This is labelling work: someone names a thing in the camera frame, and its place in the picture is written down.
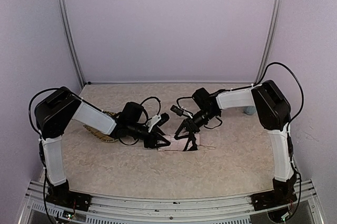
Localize pink folding umbrella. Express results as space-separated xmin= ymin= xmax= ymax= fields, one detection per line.
xmin=158 ymin=134 xmax=216 ymax=152

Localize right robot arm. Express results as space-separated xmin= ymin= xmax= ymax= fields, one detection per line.
xmin=174 ymin=80 xmax=297 ymax=211

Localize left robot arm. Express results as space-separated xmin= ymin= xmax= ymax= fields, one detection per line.
xmin=34 ymin=87 xmax=171 ymax=211

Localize woven bamboo tray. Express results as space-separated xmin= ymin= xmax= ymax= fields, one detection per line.
xmin=78 ymin=109 xmax=118 ymax=143

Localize light blue mug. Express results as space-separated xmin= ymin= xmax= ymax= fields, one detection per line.
xmin=243 ymin=106 xmax=256 ymax=115

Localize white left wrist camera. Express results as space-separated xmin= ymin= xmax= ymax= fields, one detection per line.
xmin=146 ymin=115 xmax=161 ymax=133

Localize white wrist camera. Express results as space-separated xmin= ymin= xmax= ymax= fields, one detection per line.
xmin=146 ymin=115 xmax=161 ymax=133
xmin=170 ymin=105 xmax=193 ymax=118

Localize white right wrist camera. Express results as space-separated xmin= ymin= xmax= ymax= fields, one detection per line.
xmin=170 ymin=105 xmax=193 ymax=118

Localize front aluminium rail base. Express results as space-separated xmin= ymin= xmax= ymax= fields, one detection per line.
xmin=17 ymin=180 xmax=326 ymax=223

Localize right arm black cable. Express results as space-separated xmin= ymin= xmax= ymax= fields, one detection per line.
xmin=259 ymin=62 xmax=305 ymax=125

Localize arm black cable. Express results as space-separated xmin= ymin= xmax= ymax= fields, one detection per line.
xmin=259 ymin=62 xmax=305 ymax=125
xmin=28 ymin=88 xmax=64 ymax=135

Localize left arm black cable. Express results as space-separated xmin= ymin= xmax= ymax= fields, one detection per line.
xmin=28 ymin=88 xmax=64 ymax=135

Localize right aluminium frame post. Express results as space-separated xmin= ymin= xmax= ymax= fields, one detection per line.
xmin=255 ymin=0 xmax=282 ymax=83

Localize aluminium frame post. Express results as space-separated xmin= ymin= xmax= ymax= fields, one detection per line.
xmin=58 ymin=0 xmax=86 ymax=88
xmin=255 ymin=0 xmax=282 ymax=83

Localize left aluminium frame post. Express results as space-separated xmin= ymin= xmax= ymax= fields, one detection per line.
xmin=58 ymin=0 xmax=86 ymax=88

